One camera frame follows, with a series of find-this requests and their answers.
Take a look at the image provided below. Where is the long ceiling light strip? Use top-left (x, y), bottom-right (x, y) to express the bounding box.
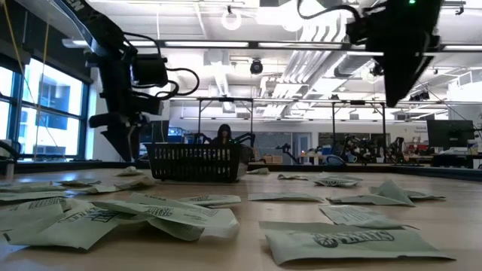
top-left (62, 37), bottom-right (482, 53)

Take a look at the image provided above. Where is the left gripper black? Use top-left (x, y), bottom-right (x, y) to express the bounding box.
top-left (89, 56), bottom-right (163, 162)

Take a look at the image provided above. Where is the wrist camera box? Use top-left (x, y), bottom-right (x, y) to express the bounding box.
top-left (345, 17), bottom-right (374, 47)
top-left (130, 54), bottom-right (169, 88)

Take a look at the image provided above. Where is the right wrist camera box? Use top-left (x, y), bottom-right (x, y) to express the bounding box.
top-left (345, 17), bottom-right (374, 47)

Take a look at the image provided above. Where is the blue framed window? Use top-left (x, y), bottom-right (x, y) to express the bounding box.
top-left (0, 56), bottom-right (91, 161)

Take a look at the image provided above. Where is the yellow power cable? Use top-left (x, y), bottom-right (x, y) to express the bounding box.
top-left (32, 14), bottom-right (52, 151)

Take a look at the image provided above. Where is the black computer monitor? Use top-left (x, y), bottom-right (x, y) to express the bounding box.
top-left (426, 119), bottom-right (475, 149)
top-left (150, 120), bottom-right (170, 144)

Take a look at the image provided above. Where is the black slotted plastic basket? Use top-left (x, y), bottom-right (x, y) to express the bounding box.
top-left (144, 142), bottom-right (254, 184)

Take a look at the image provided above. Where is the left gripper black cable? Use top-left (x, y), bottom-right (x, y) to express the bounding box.
top-left (122, 32), bottom-right (200, 102)

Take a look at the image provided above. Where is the white ring ceiling lamp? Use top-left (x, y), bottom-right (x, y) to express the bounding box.
top-left (221, 9), bottom-right (243, 32)

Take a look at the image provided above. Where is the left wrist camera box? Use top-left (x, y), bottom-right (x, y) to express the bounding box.
top-left (130, 54), bottom-right (169, 88)

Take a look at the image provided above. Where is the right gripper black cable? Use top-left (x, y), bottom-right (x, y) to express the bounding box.
top-left (296, 0), bottom-right (362, 24)

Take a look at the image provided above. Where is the person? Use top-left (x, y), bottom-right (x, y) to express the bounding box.
top-left (209, 123), bottom-right (237, 146)

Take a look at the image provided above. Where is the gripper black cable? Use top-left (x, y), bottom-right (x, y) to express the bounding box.
top-left (296, 0), bottom-right (362, 24)
top-left (122, 32), bottom-right (200, 102)

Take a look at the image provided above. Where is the black background frame stand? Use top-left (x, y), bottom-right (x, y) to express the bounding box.
top-left (197, 96), bottom-right (255, 142)
top-left (331, 99), bottom-right (388, 151)

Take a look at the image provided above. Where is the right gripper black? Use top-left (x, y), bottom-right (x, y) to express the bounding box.
top-left (372, 0), bottom-right (445, 108)

